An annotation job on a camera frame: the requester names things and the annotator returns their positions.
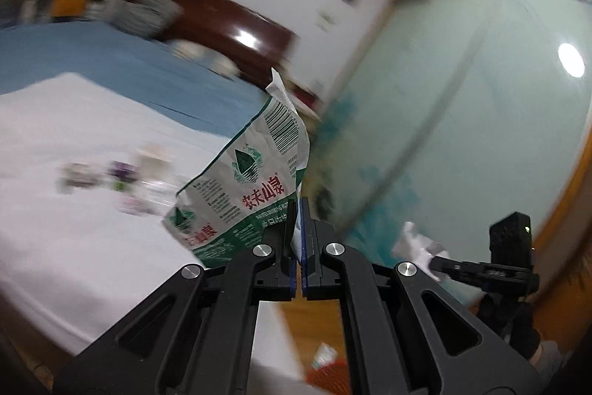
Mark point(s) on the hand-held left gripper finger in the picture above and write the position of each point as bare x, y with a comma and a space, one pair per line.
304, 251
294, 251

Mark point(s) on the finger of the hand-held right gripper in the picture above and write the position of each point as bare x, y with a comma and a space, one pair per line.
455, 269

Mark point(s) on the white tissue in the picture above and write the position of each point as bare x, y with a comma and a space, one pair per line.
414, 244

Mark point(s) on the white green plastic bag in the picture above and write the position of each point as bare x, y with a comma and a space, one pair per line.
249, 173

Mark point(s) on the red basket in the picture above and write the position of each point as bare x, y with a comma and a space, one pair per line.
330, 379

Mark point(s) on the white green packet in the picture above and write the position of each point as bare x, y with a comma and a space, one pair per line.
323, 354

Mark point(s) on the glass sliding wardrobe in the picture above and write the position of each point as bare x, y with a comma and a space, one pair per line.
462, 99

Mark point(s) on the clear plastic wrapper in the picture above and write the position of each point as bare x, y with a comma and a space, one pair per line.
148, 197

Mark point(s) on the small purple wrapper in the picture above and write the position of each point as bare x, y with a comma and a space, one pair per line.
122, 175

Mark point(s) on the blue white pillow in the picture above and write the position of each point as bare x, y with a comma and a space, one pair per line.
203, 57

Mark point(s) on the white cloth sheet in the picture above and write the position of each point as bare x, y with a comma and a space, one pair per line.
69, 261

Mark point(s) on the small grey wrapper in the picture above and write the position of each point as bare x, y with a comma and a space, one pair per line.
78, 175

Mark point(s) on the dark wooden headboard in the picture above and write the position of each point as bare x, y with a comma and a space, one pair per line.
208, 15

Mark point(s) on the blue bedsheet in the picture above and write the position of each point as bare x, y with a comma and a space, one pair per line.
115, 52

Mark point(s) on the grey plaid pillow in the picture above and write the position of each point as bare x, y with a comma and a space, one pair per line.
148, 18

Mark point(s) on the white deer wall ornament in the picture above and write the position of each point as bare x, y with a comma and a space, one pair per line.
327, 21

